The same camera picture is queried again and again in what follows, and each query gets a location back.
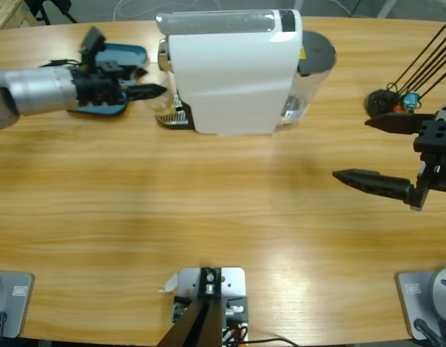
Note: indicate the orange coffee capsule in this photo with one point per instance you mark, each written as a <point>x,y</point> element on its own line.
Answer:
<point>399,109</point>

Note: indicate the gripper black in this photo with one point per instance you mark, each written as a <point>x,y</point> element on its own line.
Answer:
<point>441,170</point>
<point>96,88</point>

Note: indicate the black capsule holder with rods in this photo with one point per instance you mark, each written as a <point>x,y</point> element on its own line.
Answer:
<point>380,101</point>

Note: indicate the grey metal frame leg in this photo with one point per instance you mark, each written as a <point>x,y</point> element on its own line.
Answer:
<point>387,8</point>

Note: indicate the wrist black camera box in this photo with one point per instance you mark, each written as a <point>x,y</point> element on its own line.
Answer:
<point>93,45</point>

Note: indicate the white capsule coffee machine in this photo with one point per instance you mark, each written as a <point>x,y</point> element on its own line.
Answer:
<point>230,83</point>

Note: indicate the arm grey base plate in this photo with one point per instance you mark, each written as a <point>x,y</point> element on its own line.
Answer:
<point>16,307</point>
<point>418,303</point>

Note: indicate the teal plastic tray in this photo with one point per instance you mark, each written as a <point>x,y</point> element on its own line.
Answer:
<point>128,54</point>

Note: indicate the white mount block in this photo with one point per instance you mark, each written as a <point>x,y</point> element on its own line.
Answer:
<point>233,278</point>

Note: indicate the clear glass cup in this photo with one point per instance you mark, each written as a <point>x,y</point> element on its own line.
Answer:
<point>161,106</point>

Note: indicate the black chair legs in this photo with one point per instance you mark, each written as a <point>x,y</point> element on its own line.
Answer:
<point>60,7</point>

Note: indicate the blue coffee capsule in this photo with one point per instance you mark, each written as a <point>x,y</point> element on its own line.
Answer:
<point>411,100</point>

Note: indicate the clear water tank black lid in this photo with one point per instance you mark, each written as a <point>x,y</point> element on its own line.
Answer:
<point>316,50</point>

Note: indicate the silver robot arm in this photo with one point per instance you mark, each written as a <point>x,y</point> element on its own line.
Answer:
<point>31,92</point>

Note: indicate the dark camera post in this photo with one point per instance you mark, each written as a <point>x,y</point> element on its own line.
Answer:
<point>204,325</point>

